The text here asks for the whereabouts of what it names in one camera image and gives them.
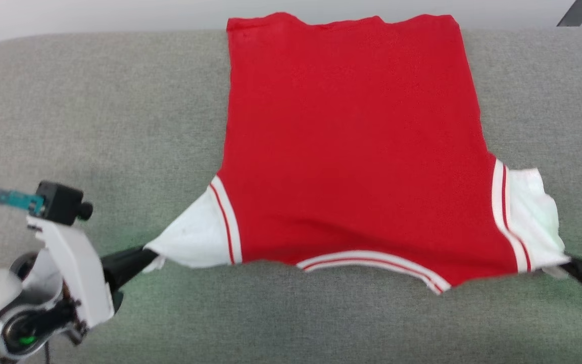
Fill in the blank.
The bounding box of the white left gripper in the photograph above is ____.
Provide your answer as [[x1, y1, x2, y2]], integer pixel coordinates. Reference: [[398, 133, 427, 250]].
[[27, 216, 158, 345]]

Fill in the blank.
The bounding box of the red shirt with white sleeves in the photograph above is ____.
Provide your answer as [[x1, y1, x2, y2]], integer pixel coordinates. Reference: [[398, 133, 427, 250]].
[[143, 12, 571, 296]]

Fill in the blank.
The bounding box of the teal camera connector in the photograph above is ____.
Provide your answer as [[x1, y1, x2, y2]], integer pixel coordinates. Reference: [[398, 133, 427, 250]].
[[0, 189, 45, 214]]

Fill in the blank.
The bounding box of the grey metal bracket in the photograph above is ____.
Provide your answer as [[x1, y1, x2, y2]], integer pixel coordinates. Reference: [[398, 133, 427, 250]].
[[556, 0, 582, 27]]

